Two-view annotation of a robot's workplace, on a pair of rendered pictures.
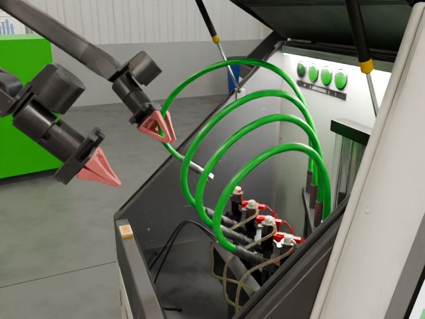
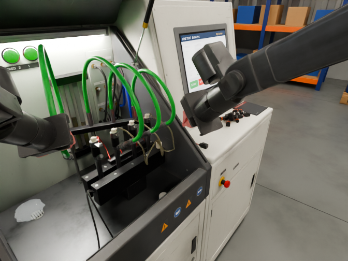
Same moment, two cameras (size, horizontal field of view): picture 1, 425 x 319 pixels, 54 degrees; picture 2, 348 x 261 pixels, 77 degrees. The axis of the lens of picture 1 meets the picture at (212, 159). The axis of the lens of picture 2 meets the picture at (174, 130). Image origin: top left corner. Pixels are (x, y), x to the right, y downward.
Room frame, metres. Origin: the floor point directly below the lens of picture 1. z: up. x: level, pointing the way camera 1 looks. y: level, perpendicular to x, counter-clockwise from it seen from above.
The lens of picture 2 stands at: (0.98, 0.61, 1.51)
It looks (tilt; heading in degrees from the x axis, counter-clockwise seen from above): 29 degrees down; 241
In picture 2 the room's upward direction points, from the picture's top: straight up
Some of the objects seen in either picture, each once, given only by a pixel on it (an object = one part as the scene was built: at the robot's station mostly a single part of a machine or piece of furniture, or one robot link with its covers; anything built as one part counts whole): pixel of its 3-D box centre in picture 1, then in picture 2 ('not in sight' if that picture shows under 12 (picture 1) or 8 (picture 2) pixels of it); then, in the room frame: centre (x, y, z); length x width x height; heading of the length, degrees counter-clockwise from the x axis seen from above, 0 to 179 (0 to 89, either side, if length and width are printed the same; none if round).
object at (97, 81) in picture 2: not in sight; (106, 86); (0.77, -0.39, 1.20); 0.13 x 0.03 x 0.31; 20
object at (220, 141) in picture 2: not in sight; (229, 124); (0.20, -0.16, 0.97); 0.70 x 0.22 x 0.03; 20
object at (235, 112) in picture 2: not in sight; (233, 115); (0.17, -0.18, 1.01); 0.23 x 0.11 x 0.06; 20
